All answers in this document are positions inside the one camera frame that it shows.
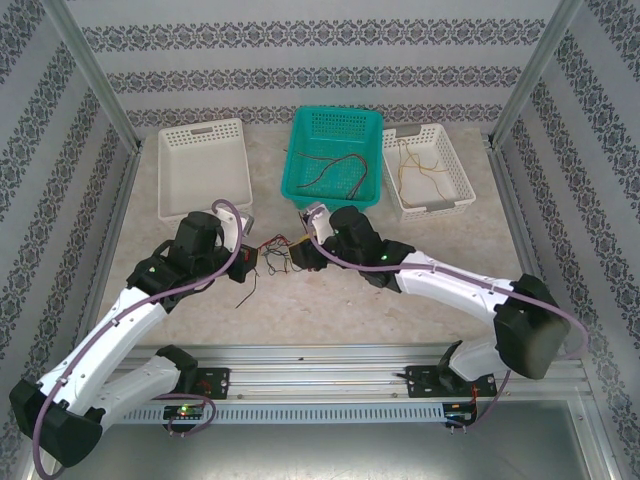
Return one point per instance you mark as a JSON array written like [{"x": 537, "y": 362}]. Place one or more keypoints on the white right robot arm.
[{"x": 450, "y": 285}]

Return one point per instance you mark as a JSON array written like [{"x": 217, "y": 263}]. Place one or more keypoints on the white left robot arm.
[{"x": 100, "y": 340}]

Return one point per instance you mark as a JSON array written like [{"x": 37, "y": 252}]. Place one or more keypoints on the white perforated plastic basket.
[
  {"x": 205, "y": 170},
  {"x": 430, "y": 200}
]

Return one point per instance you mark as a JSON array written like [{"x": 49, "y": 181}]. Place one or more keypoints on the teal perforated plastic basket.
[{"x": 332, "y": 130}]

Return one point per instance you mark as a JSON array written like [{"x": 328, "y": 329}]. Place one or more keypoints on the small controller circuit board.
[
  {"x": 185, "y": 411},
  {"x": 460, "y": 412}
]

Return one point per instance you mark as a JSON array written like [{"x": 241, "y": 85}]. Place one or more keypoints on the long aluminium base rail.
[{"x": 320, "y": 380}]

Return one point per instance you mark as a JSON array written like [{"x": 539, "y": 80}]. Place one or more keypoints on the aluminium frame post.
[
  {"x": 100, "y": 75},
  {"x": 531, "y": 75}
]

